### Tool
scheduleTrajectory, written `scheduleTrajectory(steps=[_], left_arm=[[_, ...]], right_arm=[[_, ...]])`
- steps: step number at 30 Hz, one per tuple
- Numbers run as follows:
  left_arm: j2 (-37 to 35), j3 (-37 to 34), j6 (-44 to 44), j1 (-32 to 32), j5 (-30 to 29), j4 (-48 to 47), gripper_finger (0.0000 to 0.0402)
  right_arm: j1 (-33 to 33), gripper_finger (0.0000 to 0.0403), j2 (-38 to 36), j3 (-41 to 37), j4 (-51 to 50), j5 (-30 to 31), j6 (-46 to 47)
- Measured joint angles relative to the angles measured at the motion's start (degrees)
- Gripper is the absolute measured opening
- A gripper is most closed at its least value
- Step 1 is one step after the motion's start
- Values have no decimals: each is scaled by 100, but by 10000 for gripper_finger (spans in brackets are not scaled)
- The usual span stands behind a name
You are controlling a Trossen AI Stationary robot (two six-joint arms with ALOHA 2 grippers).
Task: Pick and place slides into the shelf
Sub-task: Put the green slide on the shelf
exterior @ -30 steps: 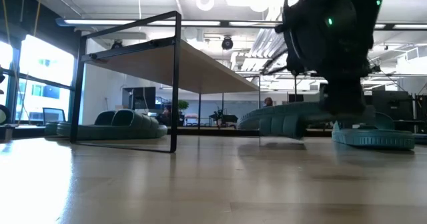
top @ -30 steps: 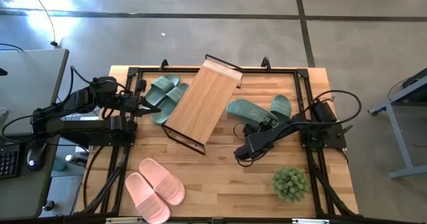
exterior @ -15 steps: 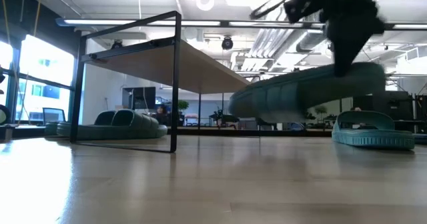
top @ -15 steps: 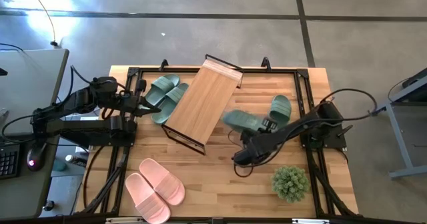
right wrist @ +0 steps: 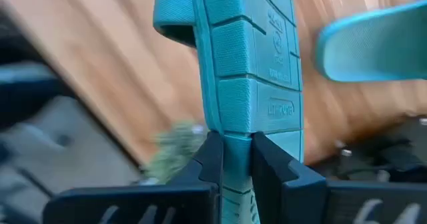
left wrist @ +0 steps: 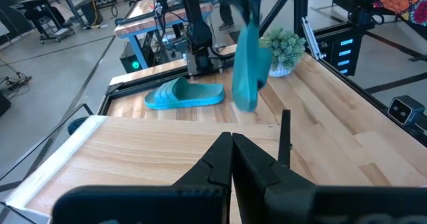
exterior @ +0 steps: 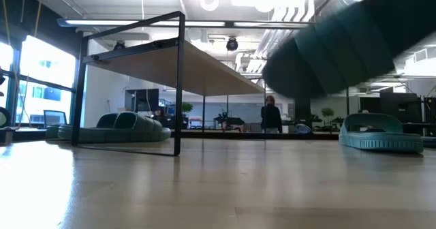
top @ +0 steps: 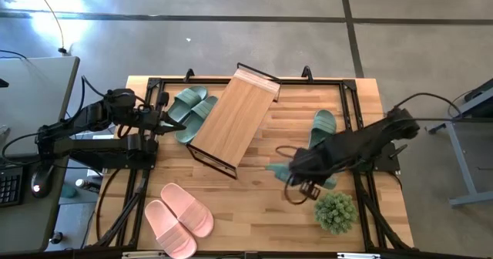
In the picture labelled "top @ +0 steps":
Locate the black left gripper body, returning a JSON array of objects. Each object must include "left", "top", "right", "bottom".
[{"left": 144, "top": 110, "right": 173, "bottom": 135}]

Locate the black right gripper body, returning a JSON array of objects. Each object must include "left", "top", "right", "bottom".
[{"left": 288, "top": 141, "right": 342, "bottom": 185}]

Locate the green rubber slide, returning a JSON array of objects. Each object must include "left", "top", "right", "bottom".
[
  {"left": 264, "top": 161, "right": 338, "bottom": 191},
  {"left": 175, "top": 96, "right": 219, "bottom": 145},
  {"left": 167, "top": 85, "right": 209, "bottom": 123},
  {"left": 307, "top": 109, "right": 338, "bottom": 149}
]

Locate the pink rubber slide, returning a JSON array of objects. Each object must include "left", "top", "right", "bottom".
[
  {"left": 144, "top": 199, "right": 198, "bottom": 259},
  {"left": 159, "top": 182, "right": 215, "bottom": 239}
]

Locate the green artificial ball plant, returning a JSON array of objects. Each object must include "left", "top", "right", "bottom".
[{"left": 313, "top": 191, "right": 359, "bottom": 236}]

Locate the white-capped bottle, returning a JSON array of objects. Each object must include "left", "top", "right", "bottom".
[{"left": 75, "top": 177, "right": 102, "bottom": 193}]

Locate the teal round object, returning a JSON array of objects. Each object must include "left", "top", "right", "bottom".
[{"left": 60, "top": 183, "right": 78, "bottom": 199}]

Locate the light grey desk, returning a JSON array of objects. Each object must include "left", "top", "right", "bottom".
[{"left": 0, "top": 55, "right": 81, "bottom": 159}]

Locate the black computer mouse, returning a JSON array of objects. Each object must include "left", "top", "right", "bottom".
[{"left": 30, "top": 163, "right": 55, "bottom": 199}]

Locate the black computer keyboard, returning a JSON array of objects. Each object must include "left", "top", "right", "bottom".
[{"left": 0, "top": 162, "right": 25, "bottom": 208}]

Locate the dark grey desk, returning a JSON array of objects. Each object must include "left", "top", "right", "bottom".
[{"left": 0, "top": 156, "right": 70, "bottom": 254}]

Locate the black flat device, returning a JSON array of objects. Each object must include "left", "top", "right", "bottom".
[{"left": 464, "top": 77, "right": 493, "bottom": 103}]

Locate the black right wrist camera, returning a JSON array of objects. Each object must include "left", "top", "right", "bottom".
[{"left": 299, "top": 180, "right": 321, "bottom": 200}]

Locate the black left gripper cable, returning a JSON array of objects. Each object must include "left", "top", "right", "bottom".
[{"left": 116, "top": 103, "right": 153, "bottom": 139}]

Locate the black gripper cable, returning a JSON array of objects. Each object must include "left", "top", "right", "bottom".
[
  {"left": 116, "top": 103, "right": 153, "bottom": 139},
  {"left": 275, "top": 145, "right": 309, "bottom": 206}
]

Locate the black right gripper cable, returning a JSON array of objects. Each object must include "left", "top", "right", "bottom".
[{"left": 275, "top": 145, "right": 309, "bottom": 206}]

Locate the wooden shelf with black frame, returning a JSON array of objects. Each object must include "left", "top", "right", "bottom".
[{"left": 186, "top": 62, "right": 282, "bottom": 180}]

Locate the black metal table frame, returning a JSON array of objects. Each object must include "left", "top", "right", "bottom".
[{"left": 87, "top": 76, "right": 415, "bottom": 252}]

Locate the silver aluminium bracket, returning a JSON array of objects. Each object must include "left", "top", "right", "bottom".
[
  {"left": 122, "top": 251, "right": 163, "bottom": 259},
  {"left": 337, "top": 252, "right": 381, "bottom": 259}
]

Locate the black curved hose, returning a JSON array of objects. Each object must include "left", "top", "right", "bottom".
[{"left": 95, "top": 168, "right": 122, "bottom": 241}]

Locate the thin black floor cable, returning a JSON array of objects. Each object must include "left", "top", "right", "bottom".
[{"left": 29, "top": 0, "right": 69, "bottom": 56}]

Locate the grey metal desk frame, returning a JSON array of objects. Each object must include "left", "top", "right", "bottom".
[{"left": 425, "top": 77, "right": 493, "bottom": 208}]

